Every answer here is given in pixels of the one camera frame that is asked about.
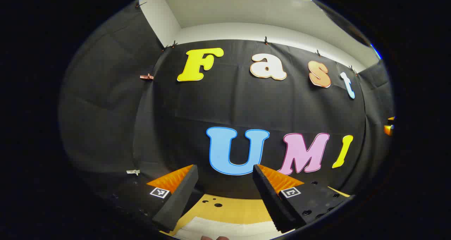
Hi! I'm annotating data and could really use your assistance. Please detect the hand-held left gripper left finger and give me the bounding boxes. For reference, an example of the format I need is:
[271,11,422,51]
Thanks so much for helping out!
[116,164,199,233]

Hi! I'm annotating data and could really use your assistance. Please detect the black backdrop cloth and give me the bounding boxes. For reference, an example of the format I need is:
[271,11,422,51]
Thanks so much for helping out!
[58,0,395,207]

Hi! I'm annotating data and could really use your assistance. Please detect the white jeans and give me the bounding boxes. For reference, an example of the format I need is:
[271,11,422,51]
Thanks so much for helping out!
[174,216,295,240]

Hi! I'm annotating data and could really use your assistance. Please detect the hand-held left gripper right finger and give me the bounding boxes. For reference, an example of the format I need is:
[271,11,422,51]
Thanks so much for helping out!
[252,164,354,233]

